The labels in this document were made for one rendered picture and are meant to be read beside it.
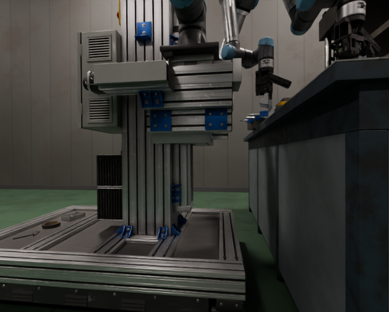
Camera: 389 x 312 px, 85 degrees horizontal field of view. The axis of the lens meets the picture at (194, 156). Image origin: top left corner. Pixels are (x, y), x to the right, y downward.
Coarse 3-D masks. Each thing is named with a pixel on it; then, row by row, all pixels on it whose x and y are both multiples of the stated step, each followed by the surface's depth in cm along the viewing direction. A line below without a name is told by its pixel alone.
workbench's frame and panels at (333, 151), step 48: (336, 96) 49; (384, 96) 40; (288, 144) 86; (336, 144) 49; (384, 144) 40; (288, 192) 87; (336, 192) 49; (384, 192) 40; (288, 240) 87; (336, 240) 49; (384, 240) 40; (288, 288) 88; (336, 288) 50; (384, 288) 40
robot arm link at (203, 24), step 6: (204, 0) 87; (204, 6) 84; (204, 12) 84; (198, 18) 83; (204, 18) 86; (180, 24) 87; (186, 24) 85; (192, 24) 84; (198, 24) 85; (204, 24) 87
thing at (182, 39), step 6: (180, 30) 87; (186, 30) 85; (192, 30) 84; (198, 30) 85; (204, 30) 87; (180, 36) 87; (186, 36) 84; (192, 36) 83; (198, 36) 84; (204, 36) 86; (180, 42) 87; (186, 42) 83; (192, 42) 82; (198, 42) 83; (204, 42) 86
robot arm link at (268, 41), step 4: (260, 40) 105; (264, 40) 104; (268, 40) 103; (272, 40) 104; (260, 44) 105; (264, 44) 104; (268, 44) 103; (272, 44) 104; (256, 48) 109; (260, 48) 105; (264, 48) 104; (268, 48) 103; (272, 48) 104; (256, 52) 108; (260, 52) 105; (264, 52) 104; (268, 52) 103; (272, 52) 104; (256, 56) 109; (260, 56) 105; (264, 56) 104; (268, 56) 103; (272, 56) 104; (260, 60) 107
